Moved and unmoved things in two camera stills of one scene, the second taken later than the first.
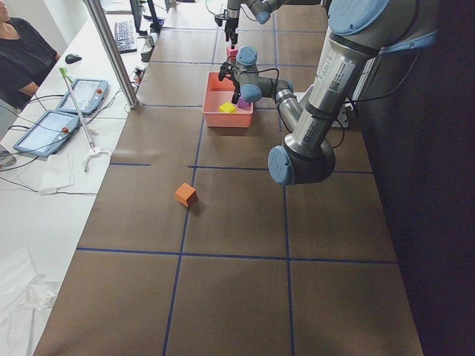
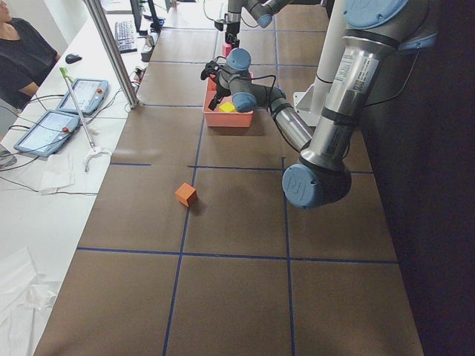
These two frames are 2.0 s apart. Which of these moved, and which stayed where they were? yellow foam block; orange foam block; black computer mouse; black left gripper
Moved: black left gripper
Stayed: yellow foam block; orange foam block; black computer mouse
